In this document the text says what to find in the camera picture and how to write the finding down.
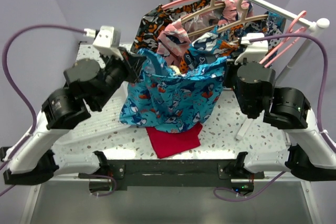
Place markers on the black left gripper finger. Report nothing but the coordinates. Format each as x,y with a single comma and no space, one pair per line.
132,58
134,69

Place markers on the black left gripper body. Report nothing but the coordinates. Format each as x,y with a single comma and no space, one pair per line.
115,71

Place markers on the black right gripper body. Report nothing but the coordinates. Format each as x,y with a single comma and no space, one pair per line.
230,78

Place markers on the blue shark print shorts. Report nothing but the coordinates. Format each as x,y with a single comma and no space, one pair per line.
170,102

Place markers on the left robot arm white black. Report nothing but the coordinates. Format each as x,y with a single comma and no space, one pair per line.
88,88

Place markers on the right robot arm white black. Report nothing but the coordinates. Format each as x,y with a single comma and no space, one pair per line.
309,157

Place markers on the black orange camo shorts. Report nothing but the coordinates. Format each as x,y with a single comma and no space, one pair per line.
154,22

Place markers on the beige hanger front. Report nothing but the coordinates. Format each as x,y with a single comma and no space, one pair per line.
244,19

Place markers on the beige hanger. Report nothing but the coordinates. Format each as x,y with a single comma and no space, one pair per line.
244,19
212,6

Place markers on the beige hanger middle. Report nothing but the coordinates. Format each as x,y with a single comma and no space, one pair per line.
212,6

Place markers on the white plastic basket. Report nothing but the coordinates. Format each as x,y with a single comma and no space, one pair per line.
100,123

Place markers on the red folded cloth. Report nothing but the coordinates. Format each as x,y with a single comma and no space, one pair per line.
168,144

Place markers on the silver clothes rack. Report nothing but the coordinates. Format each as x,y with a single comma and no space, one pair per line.
316,28

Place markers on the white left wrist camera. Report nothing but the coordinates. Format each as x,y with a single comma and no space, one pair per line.
105,40

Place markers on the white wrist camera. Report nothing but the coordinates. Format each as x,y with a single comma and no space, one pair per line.
105,40
254,51

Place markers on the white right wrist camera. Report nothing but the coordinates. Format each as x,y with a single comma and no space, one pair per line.
254,51

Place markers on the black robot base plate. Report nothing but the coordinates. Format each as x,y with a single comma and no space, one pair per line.
176,173

